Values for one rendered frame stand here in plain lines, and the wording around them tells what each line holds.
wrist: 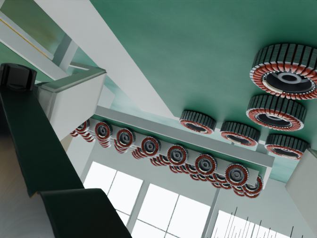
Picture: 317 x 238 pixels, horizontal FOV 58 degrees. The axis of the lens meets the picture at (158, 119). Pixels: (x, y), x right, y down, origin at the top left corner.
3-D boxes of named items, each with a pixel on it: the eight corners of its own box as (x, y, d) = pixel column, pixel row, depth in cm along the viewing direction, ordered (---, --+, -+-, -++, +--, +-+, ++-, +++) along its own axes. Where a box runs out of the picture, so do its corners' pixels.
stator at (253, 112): (294, 121, 63) (290, 136, 63) (245, 105, 65) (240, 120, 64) (318, 106, 53) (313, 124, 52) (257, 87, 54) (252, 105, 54)
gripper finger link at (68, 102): (38, 159, 12) (21, 153, 12) (95, 114, 18) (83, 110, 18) (56, 91, 11) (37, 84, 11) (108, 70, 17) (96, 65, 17)
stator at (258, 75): (300, 30, 36) (292, 56, 35) (355, 72, 39) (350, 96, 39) (240, 55, 46) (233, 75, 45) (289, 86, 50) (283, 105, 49)
